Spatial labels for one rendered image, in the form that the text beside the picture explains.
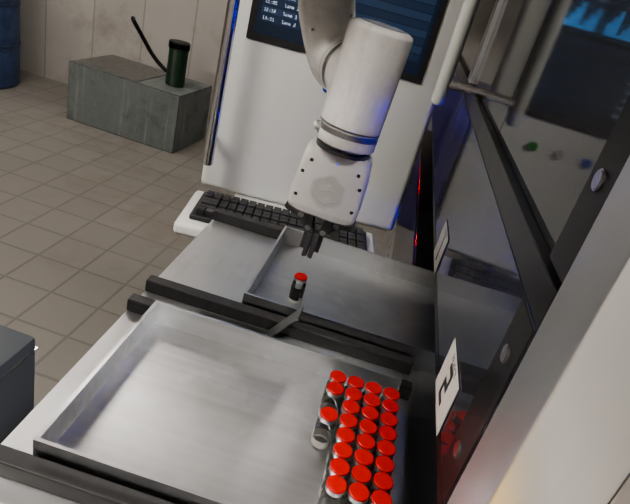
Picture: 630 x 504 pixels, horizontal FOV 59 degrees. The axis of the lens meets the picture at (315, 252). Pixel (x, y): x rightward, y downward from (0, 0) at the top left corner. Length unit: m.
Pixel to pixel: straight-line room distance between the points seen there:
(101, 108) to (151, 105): 0.38
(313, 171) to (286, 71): 0.58
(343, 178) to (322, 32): 0.19
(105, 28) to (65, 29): 0.34
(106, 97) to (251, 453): 3.59
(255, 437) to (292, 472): 0.06
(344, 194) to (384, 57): 0.19
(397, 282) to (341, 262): 0.11
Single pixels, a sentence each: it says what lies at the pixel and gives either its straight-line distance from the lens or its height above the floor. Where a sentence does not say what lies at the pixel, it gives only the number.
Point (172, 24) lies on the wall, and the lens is 4.60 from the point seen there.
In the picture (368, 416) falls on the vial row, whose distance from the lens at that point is 0.66.
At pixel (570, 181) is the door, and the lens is 0.47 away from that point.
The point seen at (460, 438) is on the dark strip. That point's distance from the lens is 0.50.
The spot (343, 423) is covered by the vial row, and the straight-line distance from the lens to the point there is 0.64.
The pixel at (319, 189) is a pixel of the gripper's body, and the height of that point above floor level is 1.08.
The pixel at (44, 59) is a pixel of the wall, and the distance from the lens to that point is 5.21.
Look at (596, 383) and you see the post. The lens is 0.36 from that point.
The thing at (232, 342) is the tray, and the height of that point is 0.89.
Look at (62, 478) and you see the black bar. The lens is 0.59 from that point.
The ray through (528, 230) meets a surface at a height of 1.21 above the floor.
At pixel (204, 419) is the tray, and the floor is 0.88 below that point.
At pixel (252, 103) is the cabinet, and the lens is 1.35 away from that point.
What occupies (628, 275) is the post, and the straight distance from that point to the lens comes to 0.32.
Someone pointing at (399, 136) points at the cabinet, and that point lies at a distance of 1.35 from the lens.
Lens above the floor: 1.36
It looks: 27 degrees down
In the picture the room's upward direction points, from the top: 16 degrees clockwise
